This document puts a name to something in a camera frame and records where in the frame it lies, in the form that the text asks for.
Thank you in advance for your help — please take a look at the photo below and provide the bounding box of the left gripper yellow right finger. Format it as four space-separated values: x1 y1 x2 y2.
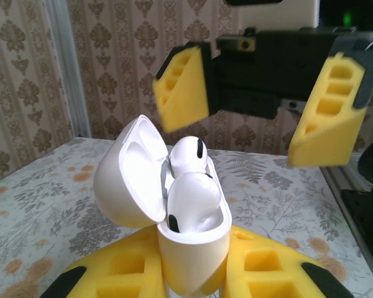
221 225 356 298

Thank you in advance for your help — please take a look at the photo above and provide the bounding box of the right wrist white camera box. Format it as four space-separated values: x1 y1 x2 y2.
225 0 321 29

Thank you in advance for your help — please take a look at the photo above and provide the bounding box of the white wireless earbud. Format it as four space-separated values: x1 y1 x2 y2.
168 136 210 184
167 172 222 234

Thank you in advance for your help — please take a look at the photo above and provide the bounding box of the aluminium corner post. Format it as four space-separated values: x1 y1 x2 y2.
45 0 93 139

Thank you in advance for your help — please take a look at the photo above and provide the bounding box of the aluminium side rail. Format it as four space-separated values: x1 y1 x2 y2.
320 164 373 282

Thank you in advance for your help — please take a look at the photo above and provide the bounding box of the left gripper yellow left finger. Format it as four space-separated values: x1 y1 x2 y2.
39 228 168 298

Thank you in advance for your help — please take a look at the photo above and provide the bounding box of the white earbud charging case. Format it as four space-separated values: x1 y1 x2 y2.
93 114 233 298

